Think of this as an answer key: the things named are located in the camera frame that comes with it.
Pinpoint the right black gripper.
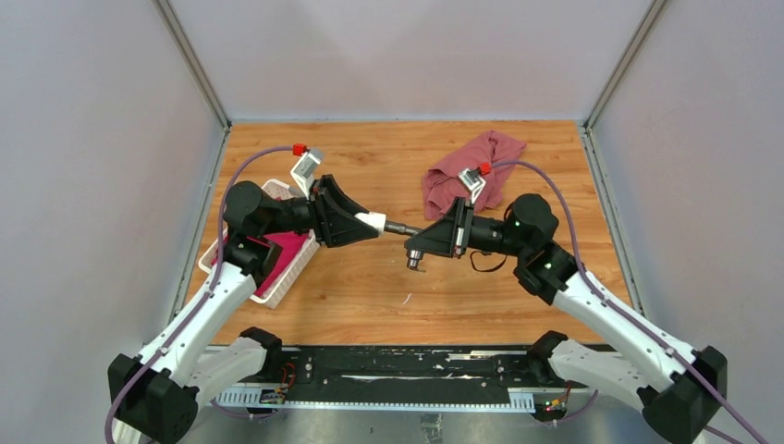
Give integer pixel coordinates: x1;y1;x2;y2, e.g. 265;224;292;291
403;196;527;258

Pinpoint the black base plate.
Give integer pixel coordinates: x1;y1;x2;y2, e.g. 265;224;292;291
223;344;591;407

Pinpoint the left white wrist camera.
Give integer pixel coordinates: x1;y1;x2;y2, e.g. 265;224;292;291
289;148;325;197

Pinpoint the white pipe elbow fitting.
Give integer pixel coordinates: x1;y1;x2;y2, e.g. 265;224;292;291
354;212;387;236

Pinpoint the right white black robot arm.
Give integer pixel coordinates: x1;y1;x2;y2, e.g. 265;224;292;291
404;193;728;443

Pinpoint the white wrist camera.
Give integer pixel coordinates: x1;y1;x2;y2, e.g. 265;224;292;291
289;148;325;197
458;168;486;206

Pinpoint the dusty pink cloth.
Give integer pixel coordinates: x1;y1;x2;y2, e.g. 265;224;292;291
421;130;527;220

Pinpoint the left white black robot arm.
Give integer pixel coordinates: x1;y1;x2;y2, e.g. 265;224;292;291
104;175;387;443

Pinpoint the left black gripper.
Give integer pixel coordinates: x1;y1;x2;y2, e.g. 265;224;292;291
262;177;380;249

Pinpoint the white plastic basket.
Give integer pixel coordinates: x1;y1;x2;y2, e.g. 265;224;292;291
197;179;320;309

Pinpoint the magenta cloth in basket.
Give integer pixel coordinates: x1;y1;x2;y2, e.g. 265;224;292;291
211;186;311;299

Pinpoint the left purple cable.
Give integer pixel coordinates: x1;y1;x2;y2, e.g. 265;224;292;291
104;144;308;444

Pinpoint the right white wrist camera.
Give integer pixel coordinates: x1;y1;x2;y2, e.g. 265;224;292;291
458;168;486;206

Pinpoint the aluminium frame rail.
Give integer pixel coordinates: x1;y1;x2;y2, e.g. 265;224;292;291
208;342;605;414

